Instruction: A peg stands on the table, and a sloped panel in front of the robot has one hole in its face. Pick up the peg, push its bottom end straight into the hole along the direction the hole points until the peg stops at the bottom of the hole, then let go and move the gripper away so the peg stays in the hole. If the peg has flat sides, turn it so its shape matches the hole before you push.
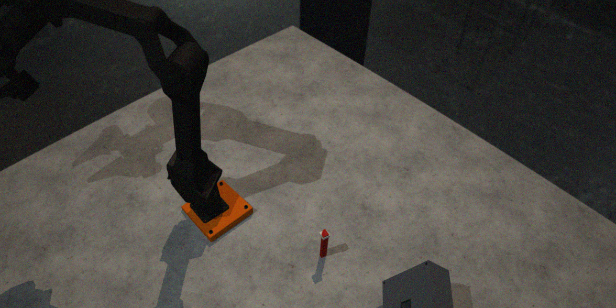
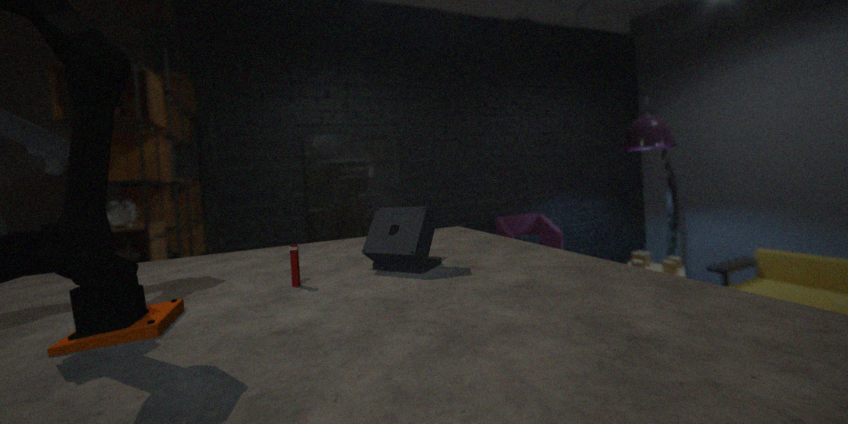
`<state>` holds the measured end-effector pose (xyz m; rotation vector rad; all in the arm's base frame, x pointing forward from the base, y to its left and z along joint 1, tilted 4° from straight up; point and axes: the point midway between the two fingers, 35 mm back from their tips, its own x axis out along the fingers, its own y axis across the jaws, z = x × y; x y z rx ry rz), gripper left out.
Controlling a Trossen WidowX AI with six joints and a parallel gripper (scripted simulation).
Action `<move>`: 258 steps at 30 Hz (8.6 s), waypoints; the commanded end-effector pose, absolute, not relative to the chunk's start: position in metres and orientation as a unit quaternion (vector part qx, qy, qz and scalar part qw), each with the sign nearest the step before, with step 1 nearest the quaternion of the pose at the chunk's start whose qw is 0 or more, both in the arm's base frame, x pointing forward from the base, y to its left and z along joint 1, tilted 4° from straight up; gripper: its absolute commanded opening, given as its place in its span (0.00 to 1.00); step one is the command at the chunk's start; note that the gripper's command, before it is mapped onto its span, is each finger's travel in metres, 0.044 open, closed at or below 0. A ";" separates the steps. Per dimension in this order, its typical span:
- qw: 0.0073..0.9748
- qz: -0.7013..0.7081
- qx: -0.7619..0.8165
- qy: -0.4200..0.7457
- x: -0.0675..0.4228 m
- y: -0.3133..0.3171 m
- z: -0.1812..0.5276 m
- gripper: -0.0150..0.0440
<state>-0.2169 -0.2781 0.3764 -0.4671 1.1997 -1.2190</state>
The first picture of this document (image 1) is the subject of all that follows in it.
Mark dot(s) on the red square peg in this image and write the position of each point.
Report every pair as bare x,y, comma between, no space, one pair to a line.
324,241

